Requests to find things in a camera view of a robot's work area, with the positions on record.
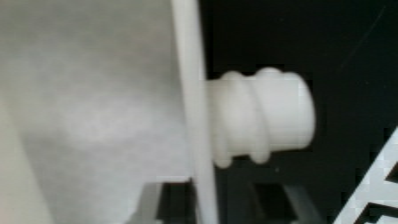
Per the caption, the white marker base plate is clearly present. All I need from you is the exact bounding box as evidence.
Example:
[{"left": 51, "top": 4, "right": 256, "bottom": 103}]
[{"left": 332, "top": 128, "right": 398, "bottom": 224}]

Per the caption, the white cabinet body box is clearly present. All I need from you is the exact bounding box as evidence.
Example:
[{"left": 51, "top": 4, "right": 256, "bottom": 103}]
[{"left": 0, "top": 0, "right": 314, "bottom": 224}]

